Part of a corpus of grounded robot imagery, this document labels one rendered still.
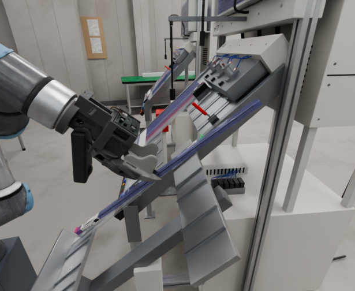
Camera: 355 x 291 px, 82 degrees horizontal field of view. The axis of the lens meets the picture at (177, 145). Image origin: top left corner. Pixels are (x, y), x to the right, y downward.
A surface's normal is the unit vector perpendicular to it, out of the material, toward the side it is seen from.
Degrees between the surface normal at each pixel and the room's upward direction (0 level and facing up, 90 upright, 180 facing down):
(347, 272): 0
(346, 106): 90
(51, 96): 60
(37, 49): 90
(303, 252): 90
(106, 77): 90
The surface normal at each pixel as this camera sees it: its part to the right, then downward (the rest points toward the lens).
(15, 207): 0.82, 0.25
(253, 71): 0.10, 0.42
